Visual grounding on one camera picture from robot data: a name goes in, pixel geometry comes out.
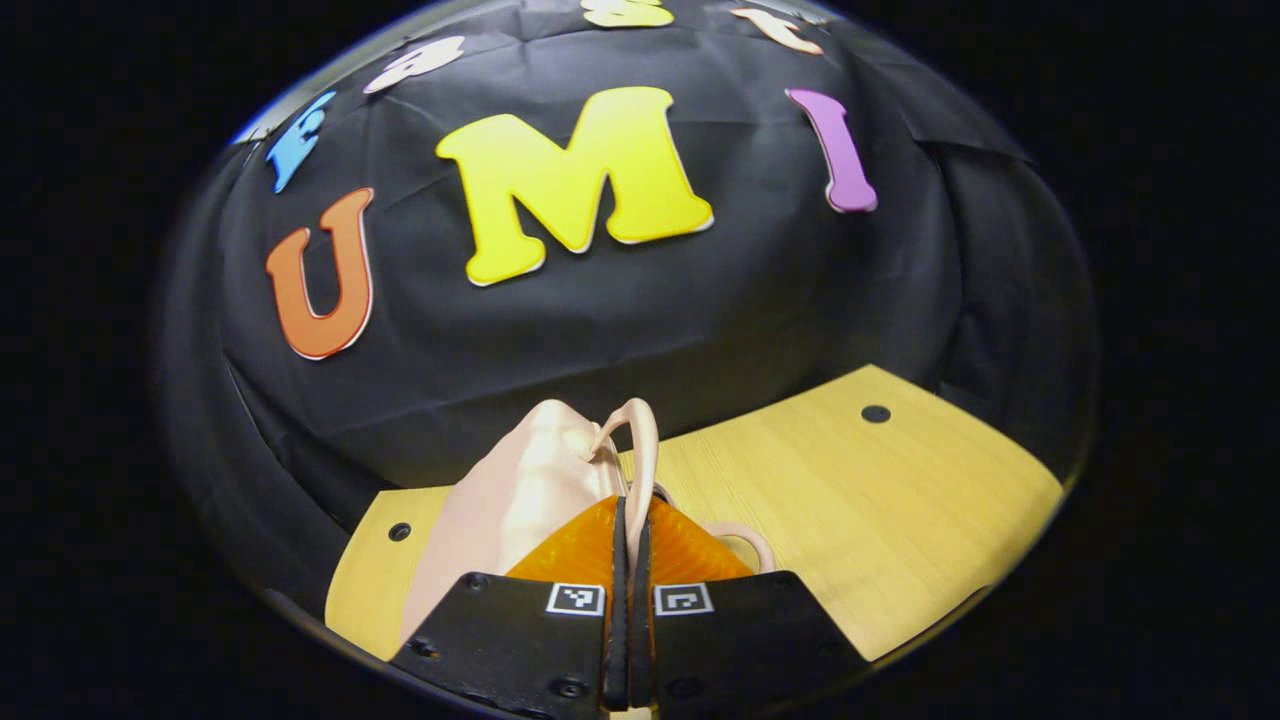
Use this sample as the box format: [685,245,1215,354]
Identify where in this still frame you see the pink suitcase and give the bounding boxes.
[400,397,777,647]

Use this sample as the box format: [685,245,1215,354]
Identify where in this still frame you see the black backdrop cloth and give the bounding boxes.
[155,0,1099,641]

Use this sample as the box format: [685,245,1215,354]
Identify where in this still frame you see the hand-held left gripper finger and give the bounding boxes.
[628,498,871,713]
[388,495,632,720]

